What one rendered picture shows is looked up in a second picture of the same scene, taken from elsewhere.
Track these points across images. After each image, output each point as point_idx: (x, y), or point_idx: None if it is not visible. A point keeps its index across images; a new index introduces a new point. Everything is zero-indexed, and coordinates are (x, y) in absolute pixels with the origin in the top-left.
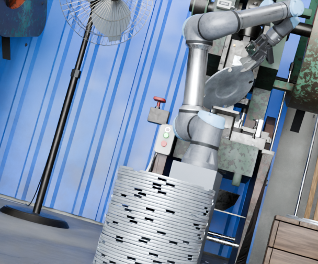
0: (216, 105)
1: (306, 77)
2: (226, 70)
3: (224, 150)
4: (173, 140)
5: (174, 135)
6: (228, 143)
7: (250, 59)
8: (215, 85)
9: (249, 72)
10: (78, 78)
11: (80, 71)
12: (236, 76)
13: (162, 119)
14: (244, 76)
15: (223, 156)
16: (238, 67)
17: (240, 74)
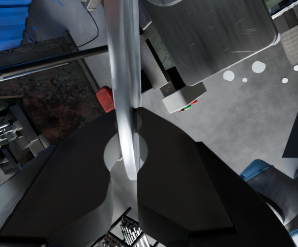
0: (137, 6)
1: None
2: (140, 166)
3: (267, 5)
4: (195, 94)
5: (193, 101)
6: (267, 2)
7: (112, 209)
8: (140, 106)
9: (128, 38)
10: None
11: None
12: (136, 90)
13: (144, 92)
14: (131, 28)
15: (272, 3)
16: (137, 163)
17: (135, 87)
